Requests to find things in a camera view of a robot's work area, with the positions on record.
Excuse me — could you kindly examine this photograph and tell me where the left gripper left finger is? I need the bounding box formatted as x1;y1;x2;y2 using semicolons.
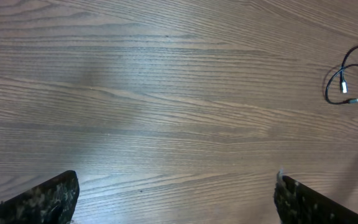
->
0;170;80;224

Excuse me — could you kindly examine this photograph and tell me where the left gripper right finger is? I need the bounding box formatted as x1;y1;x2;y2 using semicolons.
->
273;170;358;224

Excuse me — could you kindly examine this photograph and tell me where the black micro USB cable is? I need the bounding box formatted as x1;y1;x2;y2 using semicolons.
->
324;44;358;144

